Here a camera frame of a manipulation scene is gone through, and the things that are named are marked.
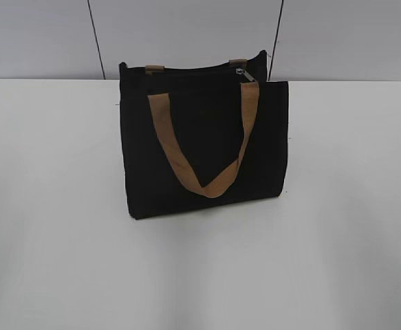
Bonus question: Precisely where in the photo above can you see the black tote bag brown handles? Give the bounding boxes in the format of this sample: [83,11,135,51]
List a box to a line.
[119,51,289,219]

